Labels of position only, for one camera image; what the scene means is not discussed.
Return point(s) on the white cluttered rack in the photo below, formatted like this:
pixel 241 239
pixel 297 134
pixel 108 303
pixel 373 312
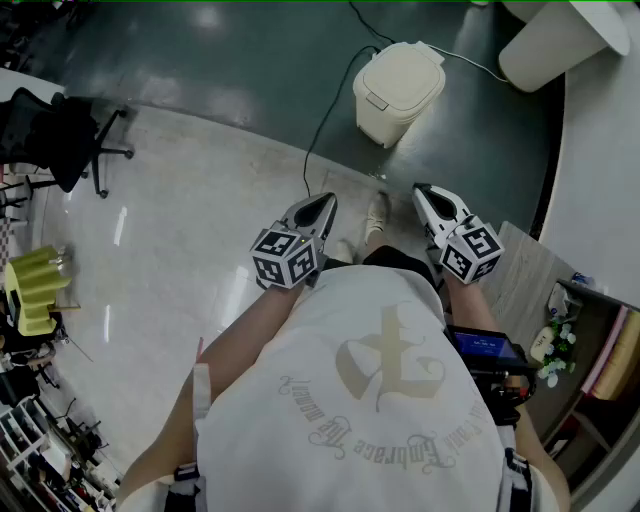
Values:
pixel 35 460

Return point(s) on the black shorts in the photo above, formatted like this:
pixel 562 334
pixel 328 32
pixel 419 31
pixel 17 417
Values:
pixel 400 260

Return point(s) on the wooden board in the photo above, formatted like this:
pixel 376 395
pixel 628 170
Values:
pixel 525 280

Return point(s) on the cream white trash bin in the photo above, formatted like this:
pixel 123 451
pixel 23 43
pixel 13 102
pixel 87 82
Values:
pixel 400 80

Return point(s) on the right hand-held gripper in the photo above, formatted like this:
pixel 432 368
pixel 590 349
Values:
pixel 470 250

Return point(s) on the dark open shelf unit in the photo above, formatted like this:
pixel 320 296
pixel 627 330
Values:
pixel 595 400

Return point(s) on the yellow-green wavy stool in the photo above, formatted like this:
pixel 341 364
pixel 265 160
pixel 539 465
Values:
pixel 32 285

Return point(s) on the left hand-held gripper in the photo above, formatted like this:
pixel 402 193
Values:
pixel 287 252

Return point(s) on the black office chair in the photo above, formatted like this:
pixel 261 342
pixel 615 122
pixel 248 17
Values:
pixel 55 140

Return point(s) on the person's right forearm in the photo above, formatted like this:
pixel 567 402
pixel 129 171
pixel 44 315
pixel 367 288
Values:
pixel 480 310

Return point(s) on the white artificial flowers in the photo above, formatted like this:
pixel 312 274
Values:
pixel 557 355

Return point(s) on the tissue packet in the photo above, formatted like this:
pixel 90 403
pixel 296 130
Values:
pixel 562 300

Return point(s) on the black waist device with screen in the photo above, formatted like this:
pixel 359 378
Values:
pixel 487 350

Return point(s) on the beige shoe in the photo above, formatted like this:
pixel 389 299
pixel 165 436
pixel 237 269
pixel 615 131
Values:
pixel 346 251
pixel 377 217

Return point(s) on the pink and yellow books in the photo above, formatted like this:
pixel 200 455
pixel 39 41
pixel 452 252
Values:
pixel 617 355

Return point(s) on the white printed t-shirt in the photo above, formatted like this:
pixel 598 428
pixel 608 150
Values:
pixel 345 390

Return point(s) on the person's left forearm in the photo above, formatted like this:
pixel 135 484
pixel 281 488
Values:
pixel 220 360

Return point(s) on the white desk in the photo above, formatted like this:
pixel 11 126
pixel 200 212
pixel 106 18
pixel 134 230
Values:
pixel 25 82

